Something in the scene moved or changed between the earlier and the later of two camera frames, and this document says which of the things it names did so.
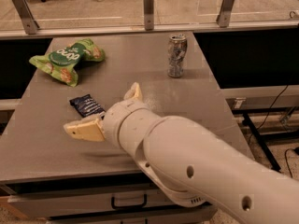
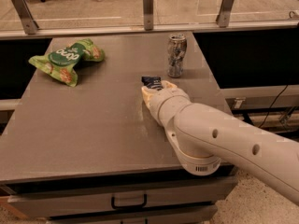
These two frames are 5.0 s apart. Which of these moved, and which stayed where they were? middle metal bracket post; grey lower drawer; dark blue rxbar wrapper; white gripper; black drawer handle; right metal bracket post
Moved: dark blue rxbar wrapper; white gripper
Stayed: right metal bracket post; black drawer handle; grey lower drawer; middle metal bracket post
